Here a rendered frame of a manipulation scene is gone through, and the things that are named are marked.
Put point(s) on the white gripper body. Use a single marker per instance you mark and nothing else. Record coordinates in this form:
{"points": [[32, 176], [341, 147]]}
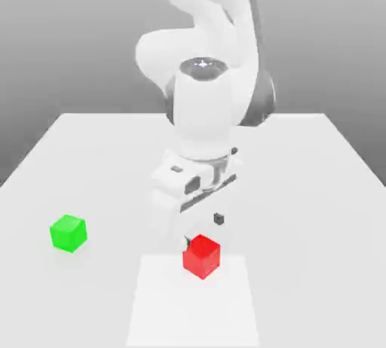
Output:
{"points": [[205, 203]]}

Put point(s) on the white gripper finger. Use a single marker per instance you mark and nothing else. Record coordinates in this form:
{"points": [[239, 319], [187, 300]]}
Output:
{"points": [[180, 233], [219, 219]]}

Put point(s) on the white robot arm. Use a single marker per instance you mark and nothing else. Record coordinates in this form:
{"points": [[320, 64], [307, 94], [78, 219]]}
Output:
{"points": [[205, 107]]}

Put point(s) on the small red cube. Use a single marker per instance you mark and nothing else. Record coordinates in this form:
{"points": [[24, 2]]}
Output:
{"points": [[201, 257]]}

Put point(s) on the small green cube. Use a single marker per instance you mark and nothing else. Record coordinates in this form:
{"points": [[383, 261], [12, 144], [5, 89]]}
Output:
{"points": [[68, 233]]}

